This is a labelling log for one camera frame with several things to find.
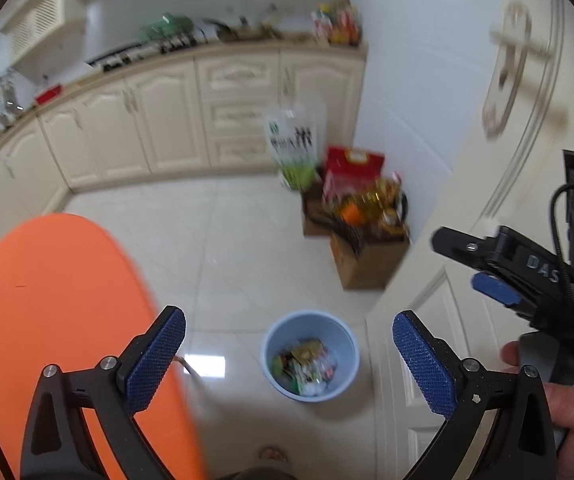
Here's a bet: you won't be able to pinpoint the orange round table cloth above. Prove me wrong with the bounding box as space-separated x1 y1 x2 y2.
0 214 206 479

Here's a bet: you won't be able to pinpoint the person's right hand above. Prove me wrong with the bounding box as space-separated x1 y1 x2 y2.
500 341 574 480

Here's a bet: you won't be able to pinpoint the red basin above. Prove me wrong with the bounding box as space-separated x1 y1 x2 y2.
34 84 62 106

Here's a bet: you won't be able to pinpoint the rice bag white green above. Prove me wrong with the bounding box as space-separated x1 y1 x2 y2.
263 98 327 192

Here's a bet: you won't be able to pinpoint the green electric cooker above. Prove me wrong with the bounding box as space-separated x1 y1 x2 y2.
138 13 195 44

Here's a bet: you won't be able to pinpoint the door handle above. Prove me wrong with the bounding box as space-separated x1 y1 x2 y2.
481 0 560 141

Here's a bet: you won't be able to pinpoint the blue trash bin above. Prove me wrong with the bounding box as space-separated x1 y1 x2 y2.
260 310 360 403

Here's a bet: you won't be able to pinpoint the red gift box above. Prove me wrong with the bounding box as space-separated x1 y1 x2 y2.
323 146 384 203

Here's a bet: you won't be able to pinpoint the cream door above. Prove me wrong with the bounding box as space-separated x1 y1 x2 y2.
355 0 574 479

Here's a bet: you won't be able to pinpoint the brown cardboard box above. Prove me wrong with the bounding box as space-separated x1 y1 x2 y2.
301 185 409 290

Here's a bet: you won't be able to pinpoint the cooking oil bottle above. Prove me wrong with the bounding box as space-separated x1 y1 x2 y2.
339 178 408 240

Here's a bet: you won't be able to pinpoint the gas stove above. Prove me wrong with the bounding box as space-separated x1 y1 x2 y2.
86 32 209 73

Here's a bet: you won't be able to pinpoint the hanging utensil rack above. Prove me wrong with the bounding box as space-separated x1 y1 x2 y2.
0 70 24 134

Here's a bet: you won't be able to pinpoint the green snack packet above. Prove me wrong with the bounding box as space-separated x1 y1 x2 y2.
270 353 291 384

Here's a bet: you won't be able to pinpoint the condiment bottles group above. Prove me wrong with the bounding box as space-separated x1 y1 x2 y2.
311 0 363 48

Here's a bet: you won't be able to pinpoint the lower kitchen cabinets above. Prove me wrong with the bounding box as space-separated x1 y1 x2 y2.
0 41 367 239

